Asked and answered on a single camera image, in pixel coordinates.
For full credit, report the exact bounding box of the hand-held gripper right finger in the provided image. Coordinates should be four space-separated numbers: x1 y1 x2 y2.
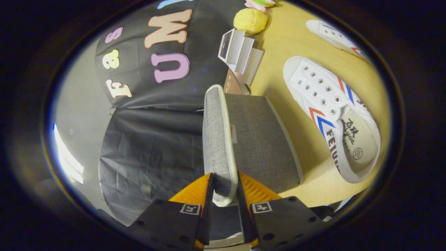
237 172 333 251

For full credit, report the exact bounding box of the yellow plush toy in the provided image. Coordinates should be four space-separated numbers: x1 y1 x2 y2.
233 8 269 35

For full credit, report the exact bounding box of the white canvas shoe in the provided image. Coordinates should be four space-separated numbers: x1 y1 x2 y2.
283 56 381 184
306 19 370 63

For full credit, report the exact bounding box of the white paperback book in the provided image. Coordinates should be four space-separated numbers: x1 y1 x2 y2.
232 35 255 74

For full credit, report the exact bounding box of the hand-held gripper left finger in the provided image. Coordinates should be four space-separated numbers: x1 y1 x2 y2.
127 172 215 251

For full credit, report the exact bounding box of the pink and green plush toy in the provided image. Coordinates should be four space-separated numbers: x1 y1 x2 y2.
244 0 276 11

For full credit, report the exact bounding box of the thick tan cover book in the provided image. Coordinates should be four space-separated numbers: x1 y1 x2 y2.
242 47 264 86

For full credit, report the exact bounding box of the brown cover book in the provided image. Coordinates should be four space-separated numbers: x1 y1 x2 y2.
223 69 251 95

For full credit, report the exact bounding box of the grey fabric storage box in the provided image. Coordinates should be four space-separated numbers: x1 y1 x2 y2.
203 84 303 207

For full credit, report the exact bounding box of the white book portrait cover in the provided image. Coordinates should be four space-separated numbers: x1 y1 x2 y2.
218 29 245 64

